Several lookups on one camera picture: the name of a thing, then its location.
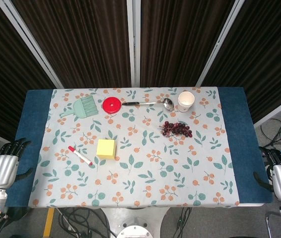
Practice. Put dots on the yellow cube block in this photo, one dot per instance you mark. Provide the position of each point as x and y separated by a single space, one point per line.
105 148

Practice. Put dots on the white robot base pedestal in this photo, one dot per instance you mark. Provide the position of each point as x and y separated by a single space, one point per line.
134 220

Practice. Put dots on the dark ribbed partition panel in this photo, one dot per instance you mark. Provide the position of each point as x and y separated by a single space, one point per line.
267 62
11 81
177 42
86 42

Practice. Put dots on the green plastic brush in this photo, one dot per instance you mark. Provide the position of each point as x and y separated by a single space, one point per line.
86 107

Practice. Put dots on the floral tablecloth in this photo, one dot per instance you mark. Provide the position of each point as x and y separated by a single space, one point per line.
143 173

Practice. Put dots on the white partition post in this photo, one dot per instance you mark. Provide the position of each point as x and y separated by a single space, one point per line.
30 44
217 44
133 42
277 109

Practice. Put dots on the blue felt table cover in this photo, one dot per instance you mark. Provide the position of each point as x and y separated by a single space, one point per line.
244 148

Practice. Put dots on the red white marker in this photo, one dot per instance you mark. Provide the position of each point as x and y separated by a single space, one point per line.
80 155

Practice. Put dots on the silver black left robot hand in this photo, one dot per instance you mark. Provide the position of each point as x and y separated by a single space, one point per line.
2 168

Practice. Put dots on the red round lid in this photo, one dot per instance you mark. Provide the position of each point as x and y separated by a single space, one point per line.
111 105

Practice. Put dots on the chrome tube frame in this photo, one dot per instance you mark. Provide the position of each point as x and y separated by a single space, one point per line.
270 224

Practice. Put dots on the yellow floor tape strip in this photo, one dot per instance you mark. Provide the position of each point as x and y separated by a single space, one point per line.
48 221

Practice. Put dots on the white paper cup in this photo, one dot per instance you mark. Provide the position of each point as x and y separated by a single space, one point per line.
186 101

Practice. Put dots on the dark red grape bunch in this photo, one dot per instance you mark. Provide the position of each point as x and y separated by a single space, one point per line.
177 129

